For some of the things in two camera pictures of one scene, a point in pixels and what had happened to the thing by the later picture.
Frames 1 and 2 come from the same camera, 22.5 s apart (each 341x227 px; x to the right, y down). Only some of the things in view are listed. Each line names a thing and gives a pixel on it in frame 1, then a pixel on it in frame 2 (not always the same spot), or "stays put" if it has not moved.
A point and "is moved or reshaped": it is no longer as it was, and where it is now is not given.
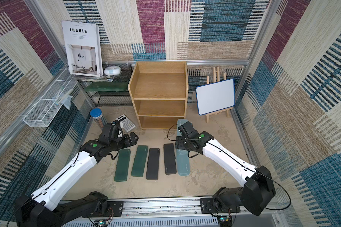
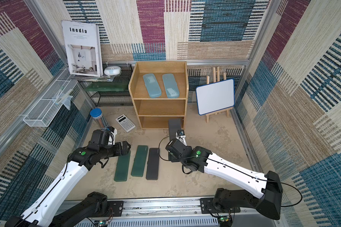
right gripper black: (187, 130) to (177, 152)
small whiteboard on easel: (216, 98) stays put
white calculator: (125, 123) stays put
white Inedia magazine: (84, 46) stays put
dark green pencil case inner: (139, 163) stays put
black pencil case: (169, 159) to (174, 125)
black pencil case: (153, 164) stays put
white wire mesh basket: (43, 112) stays put
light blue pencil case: (180, 122) to (152, 85)
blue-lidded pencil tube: (96, 113) stays put
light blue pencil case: (183, 162) is moved or reshaped
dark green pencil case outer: (121, 169) stays put
